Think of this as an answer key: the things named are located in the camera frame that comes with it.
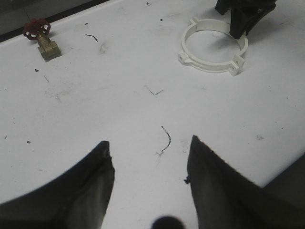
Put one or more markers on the brass valve red handwheel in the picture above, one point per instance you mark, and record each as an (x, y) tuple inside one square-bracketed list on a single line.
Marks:
[(39, 29)]

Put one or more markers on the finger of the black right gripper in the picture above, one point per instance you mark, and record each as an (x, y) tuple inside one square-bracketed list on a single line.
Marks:
[(258, 9), (239, 19)]

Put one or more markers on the white half pipe clamp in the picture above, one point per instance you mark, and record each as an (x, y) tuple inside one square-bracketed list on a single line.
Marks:
[(186, 57), (219, 49)]

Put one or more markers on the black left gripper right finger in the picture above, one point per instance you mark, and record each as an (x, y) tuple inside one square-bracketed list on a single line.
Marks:
[(225, 199)]

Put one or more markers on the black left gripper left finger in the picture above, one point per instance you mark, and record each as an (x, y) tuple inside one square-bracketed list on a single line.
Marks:
[(77, 199)]

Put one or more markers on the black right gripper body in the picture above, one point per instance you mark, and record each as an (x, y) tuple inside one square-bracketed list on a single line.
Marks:
[(222, 6)]

